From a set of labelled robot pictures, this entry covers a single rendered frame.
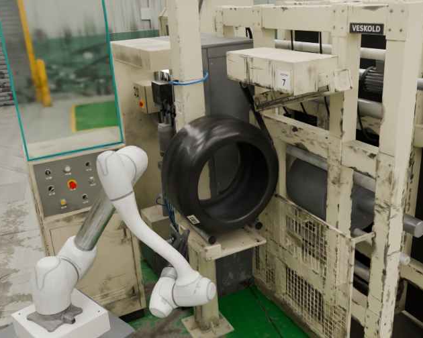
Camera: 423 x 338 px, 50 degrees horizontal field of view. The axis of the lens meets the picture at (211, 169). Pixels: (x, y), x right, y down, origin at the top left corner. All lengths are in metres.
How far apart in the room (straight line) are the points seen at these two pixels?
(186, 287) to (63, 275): 0.57
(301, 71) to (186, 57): 0.67
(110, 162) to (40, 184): 1.05
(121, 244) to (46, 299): 0.98
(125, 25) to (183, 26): 8.89
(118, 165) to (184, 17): 0.95
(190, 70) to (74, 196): 1.04
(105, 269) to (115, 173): 1.35
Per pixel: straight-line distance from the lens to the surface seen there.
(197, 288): 1.86
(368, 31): 2.12
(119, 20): 11.28
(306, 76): 2.06
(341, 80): 2.07
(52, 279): 2.10
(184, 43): 2.43
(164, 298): 1.95
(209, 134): 2.17
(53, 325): 2.18
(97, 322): 2.22
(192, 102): 2.48
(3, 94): 11.47
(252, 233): 2.60
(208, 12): 5.67
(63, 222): 2.85
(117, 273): 3.10
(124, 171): 1.82
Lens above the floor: 2.07
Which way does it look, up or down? 21 degrees down
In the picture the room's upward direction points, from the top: 4 degrees counter-clockwise
